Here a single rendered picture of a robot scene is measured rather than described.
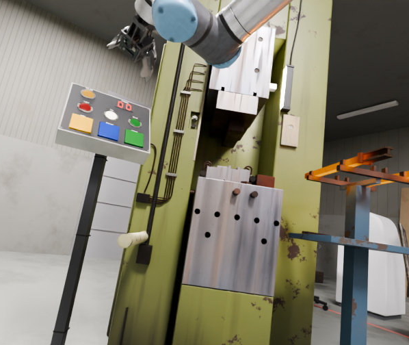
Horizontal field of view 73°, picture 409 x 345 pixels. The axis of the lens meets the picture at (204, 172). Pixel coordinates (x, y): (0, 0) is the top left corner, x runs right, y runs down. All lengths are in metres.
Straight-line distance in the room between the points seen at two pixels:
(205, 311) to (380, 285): 3.03
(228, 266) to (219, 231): 0.15
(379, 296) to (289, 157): 2.79
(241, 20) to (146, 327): 1.27
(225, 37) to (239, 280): 0.91
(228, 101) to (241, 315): 0.95
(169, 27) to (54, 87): 4.66
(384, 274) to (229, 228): 2.99
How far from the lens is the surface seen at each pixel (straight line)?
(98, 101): 1.26
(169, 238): 1.39
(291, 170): 1.52
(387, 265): 4.01
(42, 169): 4.93
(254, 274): 1.24
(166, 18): 0.65
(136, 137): 1.17
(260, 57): 1.55
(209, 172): 1.28
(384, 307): 4.04
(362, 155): 1.04
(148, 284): 1.42
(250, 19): 0.70
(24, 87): 5.20
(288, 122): 1.57
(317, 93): 1.73
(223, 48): 0.72
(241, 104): 1.41
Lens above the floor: 0.69
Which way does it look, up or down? 12 degrees up
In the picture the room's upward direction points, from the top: 9 degrees clockwise
